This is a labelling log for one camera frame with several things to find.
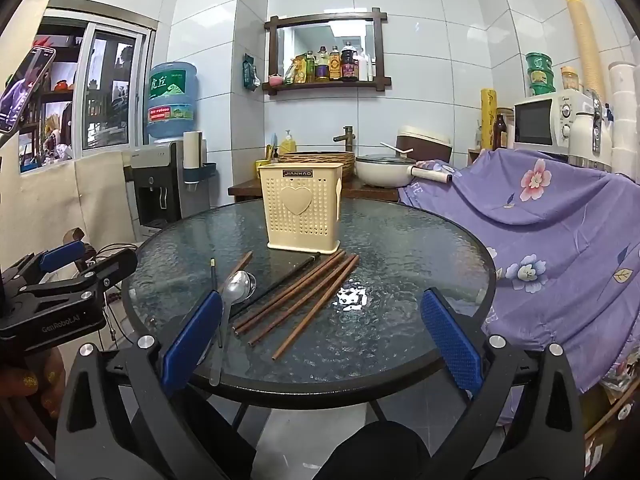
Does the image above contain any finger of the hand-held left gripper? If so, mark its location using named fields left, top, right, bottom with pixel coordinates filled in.
left=10, top=248, right=139, bottom=307
left=0, top=240, right=88, bottom=287

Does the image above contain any yellow seasoning packet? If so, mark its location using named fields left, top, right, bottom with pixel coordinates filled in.
left=285, top=57, right=307, bottom=85

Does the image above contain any white paper cup sleeve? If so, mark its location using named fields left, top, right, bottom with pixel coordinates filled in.
left=182, top=131, right=203, bottom=171

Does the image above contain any dark wooden chair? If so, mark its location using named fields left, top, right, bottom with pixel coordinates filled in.
left=65, top=227, right=101, bottom=261

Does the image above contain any person's left hand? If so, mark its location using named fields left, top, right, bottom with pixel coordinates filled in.
left=0, top=347, right=68, bottom=443

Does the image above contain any white electric kettle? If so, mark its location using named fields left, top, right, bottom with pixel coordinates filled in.
left=567, top=89, right=613, bottom=171

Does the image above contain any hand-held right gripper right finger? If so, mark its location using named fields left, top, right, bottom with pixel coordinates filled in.
left=420, top=287, right=587, bottom=480

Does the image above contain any blue water jug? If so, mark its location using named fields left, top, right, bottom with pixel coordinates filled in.
left=145, top=61, right=199, bottom=143

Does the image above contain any wooden framed mirror shelf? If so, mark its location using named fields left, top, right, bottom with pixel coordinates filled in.
left=262, top=8, right=392, bottom=97

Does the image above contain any dark wooden counter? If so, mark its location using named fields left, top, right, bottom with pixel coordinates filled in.
left=227, top=179, right=416, bottom=206

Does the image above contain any tall stack of yellow cups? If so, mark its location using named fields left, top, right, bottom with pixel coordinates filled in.
left=560, top=0, right=608, bottom=96

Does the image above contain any person's dark trouser leg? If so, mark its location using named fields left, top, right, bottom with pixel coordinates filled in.
left=315, top=420, right=433, bottom=480

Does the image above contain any brown wooden chopstick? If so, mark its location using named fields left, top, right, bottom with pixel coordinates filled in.
left=218, top=251, right=254, bottom=293
left=247, top=255, right=360, bottom=346
left=231, top=249, right=347, bottom=330
left=234, top=254, right=355, bottom=336
left=272, top=259, right=362, bottom=362

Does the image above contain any beige cloth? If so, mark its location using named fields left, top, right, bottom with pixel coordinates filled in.
left=0, top=152, right=138, bottom=271

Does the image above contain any stack of white paper cups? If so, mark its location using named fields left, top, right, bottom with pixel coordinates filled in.
left=607, top=61, right=640, bottom=176

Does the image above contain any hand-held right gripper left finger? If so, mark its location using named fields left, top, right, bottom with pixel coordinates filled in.
left=54, top=290, right=224, bottom=480

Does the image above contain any yellow wrap roll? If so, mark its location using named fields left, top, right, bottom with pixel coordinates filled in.
left=481, top=88, right=498, bottom=151

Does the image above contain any purple floral cloth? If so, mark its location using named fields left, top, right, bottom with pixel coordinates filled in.
left=398, top=147, right=640, bottom=396

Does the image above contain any white pan with glass lid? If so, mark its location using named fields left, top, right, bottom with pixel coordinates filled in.
left=355, top=154, right=453, bottom=189

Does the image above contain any brass faucet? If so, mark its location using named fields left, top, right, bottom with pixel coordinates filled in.
left=333, top=126, right=357, bottom=155

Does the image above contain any smartphone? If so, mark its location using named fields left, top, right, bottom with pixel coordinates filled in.
left=0, top=45, right=57, bottom=135

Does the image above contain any grey water dispenser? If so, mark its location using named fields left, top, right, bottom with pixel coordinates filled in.
left=124, top=141, right=185, bottom=233

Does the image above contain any round glass table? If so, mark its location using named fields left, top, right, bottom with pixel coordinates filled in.
left=120, top=199, right=497, bottom=441

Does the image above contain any beige plastic utensil holder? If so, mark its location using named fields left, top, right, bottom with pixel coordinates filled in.
left=258, top=161, right=345, bottom=253

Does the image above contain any green hanging packet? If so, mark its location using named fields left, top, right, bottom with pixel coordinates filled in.
left=242, top=53, right=261, bottom=92

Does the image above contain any teal cup holder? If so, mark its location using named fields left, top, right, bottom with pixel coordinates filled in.
left=181, top=161, right=218, bottom=186

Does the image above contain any dark soy sauce bottle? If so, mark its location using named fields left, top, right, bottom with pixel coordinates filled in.
left=341, top=41, right=359, bottom=82

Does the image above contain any woven wicker basket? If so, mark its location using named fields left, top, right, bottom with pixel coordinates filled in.
left=277, top=151, right=357, bottom=181

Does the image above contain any white microwave oven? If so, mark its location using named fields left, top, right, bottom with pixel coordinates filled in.
left=513, top=91, right=586, bottom=150

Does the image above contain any metal spoon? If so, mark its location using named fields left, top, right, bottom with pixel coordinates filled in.
left=209, top=270, right=254, bottom=387

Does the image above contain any white and brown rice cooker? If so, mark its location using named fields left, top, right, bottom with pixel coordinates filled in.
left=396, top=126, right=453, bottom=163

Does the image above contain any sliding window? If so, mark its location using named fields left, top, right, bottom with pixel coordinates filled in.
left=37, top=0, right=161, bottom=153

